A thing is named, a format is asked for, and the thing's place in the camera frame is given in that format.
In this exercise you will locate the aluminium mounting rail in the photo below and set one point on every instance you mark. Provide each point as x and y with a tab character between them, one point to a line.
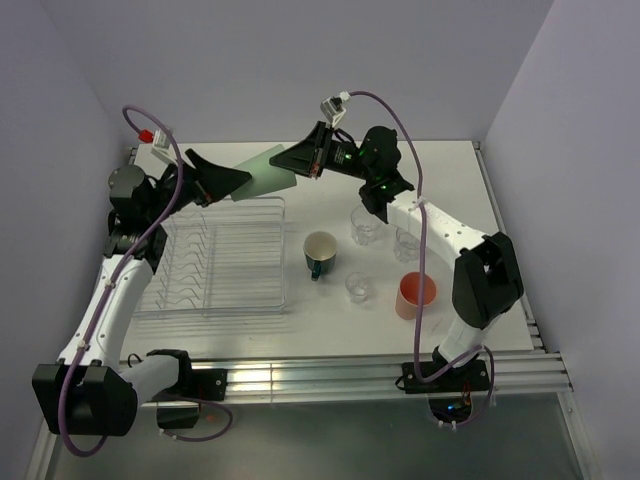
367	378

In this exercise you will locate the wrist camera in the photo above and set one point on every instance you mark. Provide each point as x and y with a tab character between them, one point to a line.
333	108
160	145

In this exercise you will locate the large clear glass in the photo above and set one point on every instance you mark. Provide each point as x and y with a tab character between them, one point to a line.
406	247
365	227

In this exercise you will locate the orange plastic cup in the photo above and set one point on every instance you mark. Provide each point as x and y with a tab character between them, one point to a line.
406	304

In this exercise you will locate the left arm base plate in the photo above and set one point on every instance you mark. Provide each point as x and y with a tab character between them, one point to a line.
203	384

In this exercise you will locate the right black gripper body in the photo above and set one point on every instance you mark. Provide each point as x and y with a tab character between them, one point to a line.
344	158

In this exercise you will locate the small clear glass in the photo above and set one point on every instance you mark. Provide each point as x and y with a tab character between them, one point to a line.
357	285

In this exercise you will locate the dark green ceramic mug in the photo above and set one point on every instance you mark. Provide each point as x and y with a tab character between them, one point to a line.
320	251

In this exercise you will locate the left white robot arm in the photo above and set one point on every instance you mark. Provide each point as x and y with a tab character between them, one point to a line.
83	392

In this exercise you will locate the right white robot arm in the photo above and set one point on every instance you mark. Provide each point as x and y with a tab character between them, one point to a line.
486	276

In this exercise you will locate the light green plastic cup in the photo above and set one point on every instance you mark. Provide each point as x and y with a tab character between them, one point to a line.
265	178

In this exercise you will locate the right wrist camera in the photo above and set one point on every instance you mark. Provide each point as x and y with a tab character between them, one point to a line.
333	108

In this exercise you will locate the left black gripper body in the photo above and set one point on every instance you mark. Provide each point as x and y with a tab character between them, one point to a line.
164	193

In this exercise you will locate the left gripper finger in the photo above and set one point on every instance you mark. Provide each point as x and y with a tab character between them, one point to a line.
199	163
219	182

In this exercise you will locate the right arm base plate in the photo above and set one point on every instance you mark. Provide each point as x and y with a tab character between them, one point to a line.
473	376

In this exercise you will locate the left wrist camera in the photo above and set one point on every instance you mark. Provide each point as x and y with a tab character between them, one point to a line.
160	145

